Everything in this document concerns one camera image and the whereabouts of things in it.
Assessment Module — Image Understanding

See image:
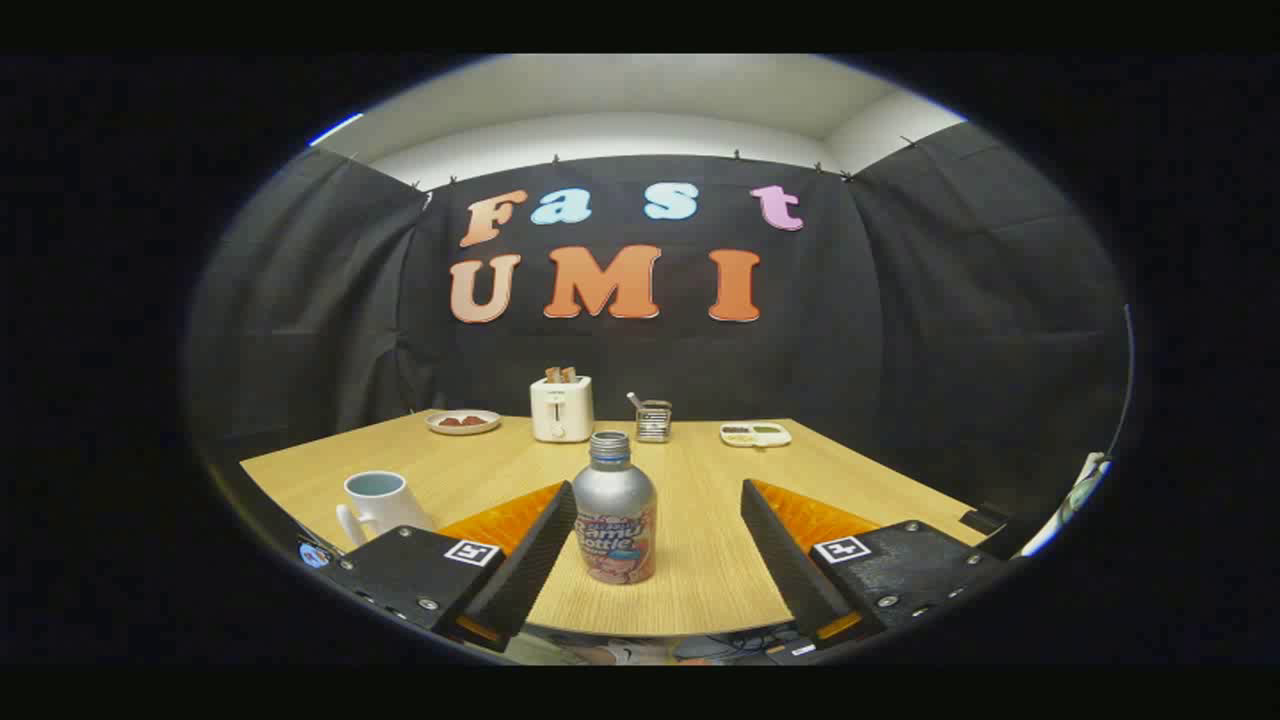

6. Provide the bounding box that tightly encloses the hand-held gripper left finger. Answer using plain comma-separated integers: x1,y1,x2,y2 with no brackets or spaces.
318,480,579,653

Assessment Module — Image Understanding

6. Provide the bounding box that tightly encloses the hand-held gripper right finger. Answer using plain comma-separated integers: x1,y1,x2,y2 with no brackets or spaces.
740,478,1006,649

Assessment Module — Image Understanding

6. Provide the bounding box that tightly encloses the silver juice bottle printed label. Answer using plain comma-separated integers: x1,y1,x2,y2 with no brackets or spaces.
571,430,658,586

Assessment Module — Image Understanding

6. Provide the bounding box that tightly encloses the white ceramic cup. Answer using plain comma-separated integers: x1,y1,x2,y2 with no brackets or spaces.
335,470,436,551

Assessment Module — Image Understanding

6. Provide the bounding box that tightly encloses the wooden table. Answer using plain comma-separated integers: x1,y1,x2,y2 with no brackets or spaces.
240,408,991,639

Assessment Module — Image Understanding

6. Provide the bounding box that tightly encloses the white compartment dish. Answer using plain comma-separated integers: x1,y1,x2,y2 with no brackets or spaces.
719,421,792,448

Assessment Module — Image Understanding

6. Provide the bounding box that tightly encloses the small round white plate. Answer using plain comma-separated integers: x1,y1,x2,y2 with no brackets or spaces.
426,409,502,436

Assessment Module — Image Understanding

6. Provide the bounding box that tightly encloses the white toaster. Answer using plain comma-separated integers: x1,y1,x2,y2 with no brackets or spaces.
529,375,595,444

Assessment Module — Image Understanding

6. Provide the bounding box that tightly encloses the black backdrop cloth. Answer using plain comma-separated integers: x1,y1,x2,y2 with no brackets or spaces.
185,122,1131,546

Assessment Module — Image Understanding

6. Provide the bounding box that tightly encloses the white green printed object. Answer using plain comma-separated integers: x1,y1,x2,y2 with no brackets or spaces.
1020,452,1113,557

